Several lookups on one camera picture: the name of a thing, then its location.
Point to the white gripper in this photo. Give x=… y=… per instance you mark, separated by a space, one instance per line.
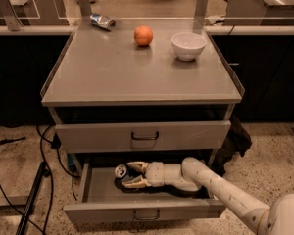
x=155 y=173

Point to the blue pepsi can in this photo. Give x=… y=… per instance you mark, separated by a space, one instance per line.
x=124 y=173

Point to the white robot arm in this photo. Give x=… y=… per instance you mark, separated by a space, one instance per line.
x=192 y=174

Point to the grey open lower drawer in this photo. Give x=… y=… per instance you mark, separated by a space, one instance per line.
x=102 y=198

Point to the grey upper drawer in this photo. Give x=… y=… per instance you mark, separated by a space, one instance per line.
x=142 y=136

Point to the grey drawer cabinet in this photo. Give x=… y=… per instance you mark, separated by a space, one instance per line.
x=105 y=77

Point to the dark cloth on floor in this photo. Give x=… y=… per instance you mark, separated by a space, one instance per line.
x=237 y=141

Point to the black bar on floor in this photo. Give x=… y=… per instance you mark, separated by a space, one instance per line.
x=31 y=199

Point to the white ceramic bowl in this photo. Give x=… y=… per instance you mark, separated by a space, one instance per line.
x=187 y=45

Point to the orange fruit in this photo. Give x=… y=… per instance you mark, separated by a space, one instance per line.
x=143 y=35

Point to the crumpled blue chip bag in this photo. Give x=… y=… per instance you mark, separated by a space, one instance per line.
x=103 y=22

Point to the clear acrylic barrier panel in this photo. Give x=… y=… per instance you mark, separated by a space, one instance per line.
x=258 y=15

